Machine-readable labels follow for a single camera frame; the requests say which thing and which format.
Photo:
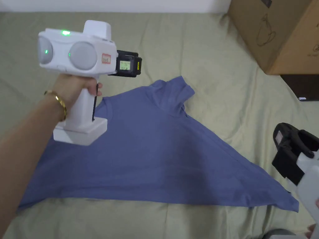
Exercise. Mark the brown cardboard carton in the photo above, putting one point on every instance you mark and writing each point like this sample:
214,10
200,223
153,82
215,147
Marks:
274,29

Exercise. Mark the black box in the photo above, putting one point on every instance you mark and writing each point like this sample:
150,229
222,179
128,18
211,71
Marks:
302,86

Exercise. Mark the person's right hand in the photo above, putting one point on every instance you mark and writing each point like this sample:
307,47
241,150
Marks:
312,228

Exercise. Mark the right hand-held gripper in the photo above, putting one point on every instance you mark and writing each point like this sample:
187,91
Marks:
307,179

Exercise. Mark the person's left forearm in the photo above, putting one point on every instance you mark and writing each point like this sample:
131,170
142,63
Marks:
30,154

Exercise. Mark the bed with pale green sheet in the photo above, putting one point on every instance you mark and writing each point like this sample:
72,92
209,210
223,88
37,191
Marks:
199,44

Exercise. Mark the person's left hand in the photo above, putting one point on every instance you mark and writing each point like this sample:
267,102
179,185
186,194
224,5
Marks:
67,87

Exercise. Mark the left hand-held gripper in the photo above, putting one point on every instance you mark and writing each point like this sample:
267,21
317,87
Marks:
74,42

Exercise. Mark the blue shirt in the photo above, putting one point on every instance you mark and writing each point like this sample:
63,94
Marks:
149,149

